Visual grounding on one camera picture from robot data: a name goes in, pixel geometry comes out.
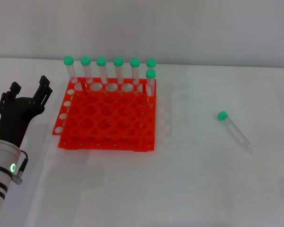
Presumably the orange plastic test tube rack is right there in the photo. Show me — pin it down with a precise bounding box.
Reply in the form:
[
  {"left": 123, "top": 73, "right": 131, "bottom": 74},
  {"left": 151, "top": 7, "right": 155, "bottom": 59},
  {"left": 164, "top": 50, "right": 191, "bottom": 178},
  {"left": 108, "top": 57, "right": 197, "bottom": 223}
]
[{"left": 51, "top": 77, "right": 157, "bottom": 152}]

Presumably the clear green-capped test tube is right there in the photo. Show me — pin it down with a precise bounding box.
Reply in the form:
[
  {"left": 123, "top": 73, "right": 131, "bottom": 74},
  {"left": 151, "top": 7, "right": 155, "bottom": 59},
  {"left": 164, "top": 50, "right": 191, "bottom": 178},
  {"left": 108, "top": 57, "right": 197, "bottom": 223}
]
[
  {"left": 96, "top": 56, "right": 109, "bottom": 85},
  {"left": 217, "top": 111, "right": 256, "bottom": 156},
  {"left": 63, "top": 55, "right": 77, "bottom": 84},
  {"left": 130, "top": 57, "right": 141, "bottom": 86},
  {"left": 145, "top": 69, "right": 157, "bottom": 97},
  {"left": 80, "top": 56, "right": 93, "bottom": 85},
  {"left": 146, "top": 58, "right": 157, "bottom": 70},
  {"left": 113, "top": 57, "right": 125, "bottom": 85}
]

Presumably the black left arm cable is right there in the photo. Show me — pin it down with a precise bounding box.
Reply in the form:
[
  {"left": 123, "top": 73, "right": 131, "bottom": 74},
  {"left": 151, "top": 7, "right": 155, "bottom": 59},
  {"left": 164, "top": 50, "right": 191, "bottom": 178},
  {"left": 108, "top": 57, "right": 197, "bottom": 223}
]
[{"left": 12, "top": 151, "right": 29, "bottom": 185}]

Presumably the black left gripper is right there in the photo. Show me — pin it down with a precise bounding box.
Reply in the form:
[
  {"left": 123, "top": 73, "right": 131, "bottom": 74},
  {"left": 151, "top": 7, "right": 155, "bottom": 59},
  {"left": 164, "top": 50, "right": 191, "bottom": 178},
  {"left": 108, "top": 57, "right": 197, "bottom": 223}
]
[{"left": 0, "top": 75, "right": 53, "bottom": 149}]

